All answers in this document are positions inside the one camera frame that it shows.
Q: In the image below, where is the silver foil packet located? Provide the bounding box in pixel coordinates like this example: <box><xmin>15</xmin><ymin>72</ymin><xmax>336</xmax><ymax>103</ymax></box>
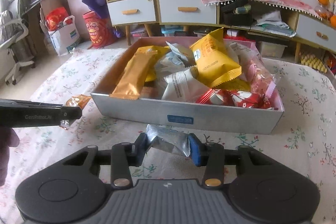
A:
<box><xmin>146</xmin><ymin>124</ymin><xmax>191</xmax><ymax>157</ymax></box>

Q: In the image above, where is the red snack packet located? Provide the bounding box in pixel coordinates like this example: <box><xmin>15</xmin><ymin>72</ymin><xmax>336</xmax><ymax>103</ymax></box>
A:
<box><xmin>196</xmin><ymin>89</ymin><xmax>272</xmax><ymax>109</ymax></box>

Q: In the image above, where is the orange white cookie packet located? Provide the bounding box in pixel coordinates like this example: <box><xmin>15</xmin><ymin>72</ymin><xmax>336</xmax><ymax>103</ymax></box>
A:
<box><xmin>65</xmin><ymin>94</ymin><xmax>92</xmax><ymax>110</ymax></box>

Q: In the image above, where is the gold snack bar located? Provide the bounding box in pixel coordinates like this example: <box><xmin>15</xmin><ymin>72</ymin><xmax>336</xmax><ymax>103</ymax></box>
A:
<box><xmin>110</xmin><ymin>50</ymin><xmax>158</xmax><ymax>100</ymax></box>

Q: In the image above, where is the yellow snack bag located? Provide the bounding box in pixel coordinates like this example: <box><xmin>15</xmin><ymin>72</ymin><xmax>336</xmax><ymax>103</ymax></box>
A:
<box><xmin>190</xmin><ymin>28</ymin><xmax>242</xmax><ymax>88</ymax></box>
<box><xmin>137</xmin><ymin>46</ymin><xmax>170</xmax><ymax>83</ymax></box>

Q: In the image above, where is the pink cake packet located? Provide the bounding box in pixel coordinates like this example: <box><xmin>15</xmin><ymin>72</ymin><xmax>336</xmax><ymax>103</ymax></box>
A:
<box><xmin>236</xmin><ymin>47</ymin><xmax>276</xmax><ymax>104</ymax></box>

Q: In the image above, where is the white snack bag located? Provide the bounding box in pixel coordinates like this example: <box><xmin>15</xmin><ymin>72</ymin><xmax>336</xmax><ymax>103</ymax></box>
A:
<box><xmin>161</xmin><ymin>67</ymin><xmax>209</xmax><ymax>102</ymax></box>

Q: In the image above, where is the person's left hand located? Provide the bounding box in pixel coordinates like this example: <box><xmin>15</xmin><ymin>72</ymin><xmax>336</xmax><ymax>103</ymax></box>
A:
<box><xmin>0</xmin><ymin>127</ymin><xmax>20</xmax><ymax>186</ymax></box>

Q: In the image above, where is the pink cardboard snack box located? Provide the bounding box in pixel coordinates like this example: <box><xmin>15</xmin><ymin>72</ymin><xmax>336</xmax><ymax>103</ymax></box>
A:
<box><xmin>91</xmin><ymin>37</ymin><xmax>285</xmax><ymax>134</ymax></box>

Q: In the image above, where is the white office chair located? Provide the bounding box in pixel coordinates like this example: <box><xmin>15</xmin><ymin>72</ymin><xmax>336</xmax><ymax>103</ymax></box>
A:
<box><xmin>1</xmin><ymin>0</ymin><xmax>35</xmax><ymax>85</ymax></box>

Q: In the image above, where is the white shopping bag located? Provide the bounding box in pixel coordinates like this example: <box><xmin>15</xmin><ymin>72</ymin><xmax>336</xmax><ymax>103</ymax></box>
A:
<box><xmin>45</xmin><ymin>7</ymin><xmax>80</xmax><ymax>56</ymax></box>

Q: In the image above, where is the floral tablecloth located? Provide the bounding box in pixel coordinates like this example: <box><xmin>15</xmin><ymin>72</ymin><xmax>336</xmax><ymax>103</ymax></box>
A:
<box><xmin>1</xmin><ymin>49</ymin><xmax>335</xmax><ymax>223</ymax></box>

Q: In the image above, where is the purple plush toy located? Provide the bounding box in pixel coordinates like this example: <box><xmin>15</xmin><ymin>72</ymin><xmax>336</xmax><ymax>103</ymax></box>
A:
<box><xmin>81</xmin><ymin>0</ymin><xmax>121</xmax><ymax>40</ymax></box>

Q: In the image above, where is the wooden cabinet with white drawers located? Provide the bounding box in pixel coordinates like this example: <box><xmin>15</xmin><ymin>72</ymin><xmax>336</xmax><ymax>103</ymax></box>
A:
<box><xmin>106</xmin><ymin>0</ymin><xmax>335</xmax><ymax>52</ymax></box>

